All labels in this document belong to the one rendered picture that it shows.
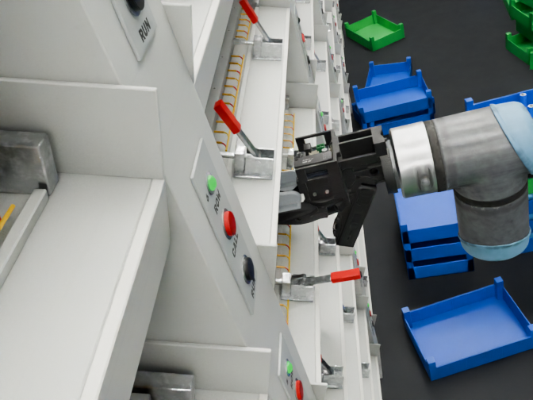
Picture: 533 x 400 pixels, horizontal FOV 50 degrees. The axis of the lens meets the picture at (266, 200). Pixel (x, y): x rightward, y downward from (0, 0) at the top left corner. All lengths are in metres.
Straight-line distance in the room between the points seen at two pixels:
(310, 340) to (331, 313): 0.27
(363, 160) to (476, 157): 0.13
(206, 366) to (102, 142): 0.18
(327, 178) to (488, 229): 0.22
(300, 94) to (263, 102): 0.35
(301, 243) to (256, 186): 0.23
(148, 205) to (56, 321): 0.07
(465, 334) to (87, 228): 1.56
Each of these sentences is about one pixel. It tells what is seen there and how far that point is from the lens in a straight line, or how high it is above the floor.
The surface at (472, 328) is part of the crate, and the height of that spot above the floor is 0.00.
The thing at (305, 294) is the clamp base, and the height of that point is 0.90.
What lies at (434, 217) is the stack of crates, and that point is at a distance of 1.86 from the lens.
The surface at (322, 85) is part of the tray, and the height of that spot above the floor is 0.70.
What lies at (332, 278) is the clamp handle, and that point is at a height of 0.92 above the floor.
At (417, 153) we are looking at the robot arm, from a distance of 0.70.
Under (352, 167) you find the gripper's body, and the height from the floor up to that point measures 1.00.
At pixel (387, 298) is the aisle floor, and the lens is 1.87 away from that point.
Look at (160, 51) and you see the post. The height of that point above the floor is 1.32.
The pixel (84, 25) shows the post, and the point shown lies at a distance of 0.26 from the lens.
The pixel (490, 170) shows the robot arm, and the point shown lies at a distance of 0.72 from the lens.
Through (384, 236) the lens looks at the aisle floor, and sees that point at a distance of 2.06.
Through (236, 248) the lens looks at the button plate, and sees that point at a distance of 0.38.
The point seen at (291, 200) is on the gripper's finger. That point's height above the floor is 0.97.
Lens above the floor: 1.43
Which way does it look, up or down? 37 degrees down
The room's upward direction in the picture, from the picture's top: 19 degrees counter-clockwise
